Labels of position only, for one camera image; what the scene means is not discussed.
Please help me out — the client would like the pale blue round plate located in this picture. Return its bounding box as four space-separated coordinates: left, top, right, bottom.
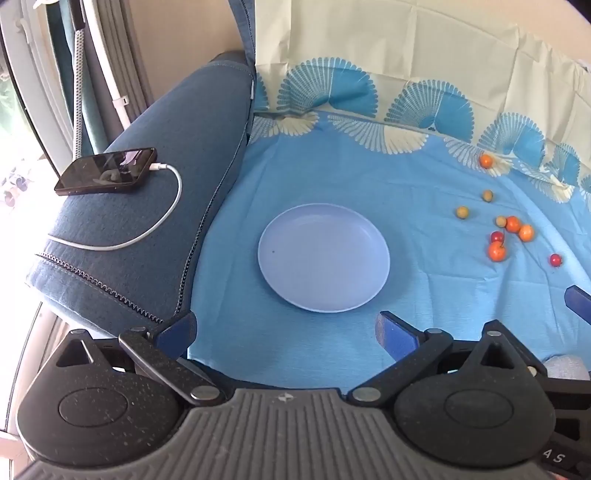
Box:
257 203 391 313

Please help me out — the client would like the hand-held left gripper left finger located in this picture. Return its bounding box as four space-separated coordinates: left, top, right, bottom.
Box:
54 310 227 407

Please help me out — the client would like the beige pleated curtain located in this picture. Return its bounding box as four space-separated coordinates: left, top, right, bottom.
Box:
99 0 155 116

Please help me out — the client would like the blue sofa armrest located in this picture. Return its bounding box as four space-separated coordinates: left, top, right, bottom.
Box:
25 0 257 334

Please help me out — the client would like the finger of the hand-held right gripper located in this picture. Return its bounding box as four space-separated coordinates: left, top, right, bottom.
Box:
565 285 591 319

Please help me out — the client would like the white charging cable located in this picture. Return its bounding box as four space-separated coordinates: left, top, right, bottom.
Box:
46 161 183 252

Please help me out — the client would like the braided grey hose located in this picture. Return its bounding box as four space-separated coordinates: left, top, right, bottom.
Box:
71 25 86 160

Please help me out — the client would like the pale cloth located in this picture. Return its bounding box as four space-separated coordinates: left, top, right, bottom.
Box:
542 354 591 381

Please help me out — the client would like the white window frame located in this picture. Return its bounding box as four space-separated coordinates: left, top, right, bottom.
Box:
0 0 77 183

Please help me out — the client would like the blue cream printed cloth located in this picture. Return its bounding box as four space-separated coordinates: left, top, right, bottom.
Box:
185 0 591 398

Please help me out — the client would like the teal curtain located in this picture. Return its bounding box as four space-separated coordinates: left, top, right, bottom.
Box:
48 0 109 153

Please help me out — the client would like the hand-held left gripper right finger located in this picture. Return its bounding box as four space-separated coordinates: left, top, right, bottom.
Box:
347 311 541 408

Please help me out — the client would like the black smartphone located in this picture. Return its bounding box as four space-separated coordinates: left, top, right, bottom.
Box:
54 148 158 197

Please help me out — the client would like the white pipe with clip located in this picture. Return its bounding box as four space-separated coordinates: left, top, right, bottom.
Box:
85 0 131 131

